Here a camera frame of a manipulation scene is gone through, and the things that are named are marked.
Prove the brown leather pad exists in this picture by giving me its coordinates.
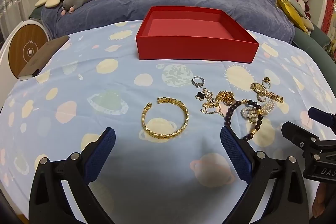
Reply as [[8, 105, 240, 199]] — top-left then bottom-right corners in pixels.
[[18, 35, 70, 80]]

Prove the black clover gold necklace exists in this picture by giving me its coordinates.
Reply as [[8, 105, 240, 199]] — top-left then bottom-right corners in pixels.
[[196, 88, 225, 117]]

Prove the green sofa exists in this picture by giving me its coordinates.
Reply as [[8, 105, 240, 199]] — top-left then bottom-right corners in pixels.
[[28, 0, 336, 62]]

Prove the silver ring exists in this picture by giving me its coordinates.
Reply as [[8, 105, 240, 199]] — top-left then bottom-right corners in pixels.
[[191, 76, 206, 89]]

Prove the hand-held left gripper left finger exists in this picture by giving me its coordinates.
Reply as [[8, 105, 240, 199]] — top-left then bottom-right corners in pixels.
[[28, 127, 116, 224]]

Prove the gold bangle bracelet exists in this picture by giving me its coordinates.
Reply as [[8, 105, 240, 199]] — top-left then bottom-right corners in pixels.
[[141, 97, 189, 138]]

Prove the gold wrist watch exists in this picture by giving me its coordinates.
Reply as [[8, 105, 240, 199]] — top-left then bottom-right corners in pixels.
[[250, 82, 284, 104]]

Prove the white sheer curtain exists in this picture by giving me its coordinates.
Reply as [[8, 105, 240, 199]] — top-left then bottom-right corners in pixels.
[[0, 0, 53, 41]]

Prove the round white wooden side table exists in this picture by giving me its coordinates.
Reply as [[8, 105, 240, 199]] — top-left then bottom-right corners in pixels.
[[5, 20, 50, 80]]

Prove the cream cushion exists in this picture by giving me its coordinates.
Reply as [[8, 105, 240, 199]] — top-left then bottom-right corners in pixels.
[[299, 17, 314, 30]]

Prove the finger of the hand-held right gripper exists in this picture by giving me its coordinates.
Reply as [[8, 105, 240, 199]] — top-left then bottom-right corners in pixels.
[[281, 122, 322, 153], [308, 107, 336, 132]]

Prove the red wall decoration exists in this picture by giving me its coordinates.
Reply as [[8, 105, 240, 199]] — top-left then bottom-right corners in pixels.
[[322, 0, 336, 41]]

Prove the colourful flower bouquet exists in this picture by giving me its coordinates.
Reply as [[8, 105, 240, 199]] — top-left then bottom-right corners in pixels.
[[325, 40, 336, 62]]

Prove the dark bead bracelet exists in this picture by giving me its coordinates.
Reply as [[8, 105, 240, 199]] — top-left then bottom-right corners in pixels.
[[224, 99, 264, 142]]

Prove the person's right hand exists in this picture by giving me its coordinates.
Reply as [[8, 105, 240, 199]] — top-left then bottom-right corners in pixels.
[[312, 182, 328, 217]]

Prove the gold chain necklace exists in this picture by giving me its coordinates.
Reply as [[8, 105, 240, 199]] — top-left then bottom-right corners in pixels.
[[215, 90, 237, 107]]

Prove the pearl bracelet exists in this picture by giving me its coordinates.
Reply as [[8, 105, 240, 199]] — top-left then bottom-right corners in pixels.
[[240, 101, 276, 123]]

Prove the yellow cushion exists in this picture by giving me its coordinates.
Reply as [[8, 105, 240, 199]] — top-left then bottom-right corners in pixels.
[[274, 0, 309, 34]]

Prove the red cardboard box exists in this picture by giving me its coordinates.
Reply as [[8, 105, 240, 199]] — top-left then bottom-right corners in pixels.
[[136, 6, 260, 63]]

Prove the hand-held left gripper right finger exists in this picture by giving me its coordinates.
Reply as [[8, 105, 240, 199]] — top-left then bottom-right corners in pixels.
[[220, 126, 310, 224]]

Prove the blue planet print sheet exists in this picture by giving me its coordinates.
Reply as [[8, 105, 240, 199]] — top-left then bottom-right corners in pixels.
[[0, 20, 336, 224]]

